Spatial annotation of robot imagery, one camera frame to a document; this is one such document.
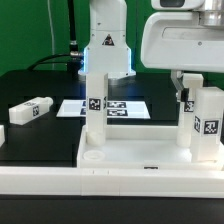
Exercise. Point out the white desk top panel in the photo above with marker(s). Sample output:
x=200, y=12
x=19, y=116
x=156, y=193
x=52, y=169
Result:
x=142, y=147

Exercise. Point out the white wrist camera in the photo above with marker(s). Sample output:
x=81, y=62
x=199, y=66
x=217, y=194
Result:
x=176, y=4

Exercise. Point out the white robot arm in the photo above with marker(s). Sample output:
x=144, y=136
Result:
x=107, y=51

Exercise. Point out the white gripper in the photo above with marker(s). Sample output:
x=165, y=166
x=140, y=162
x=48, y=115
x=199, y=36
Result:
x=175, y=41

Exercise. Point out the white U-shaped obstacle fence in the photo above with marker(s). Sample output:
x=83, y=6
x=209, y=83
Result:
x=111, y=182

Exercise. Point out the sheet with four tags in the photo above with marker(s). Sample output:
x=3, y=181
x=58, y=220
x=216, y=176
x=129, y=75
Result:
x=115, y=109

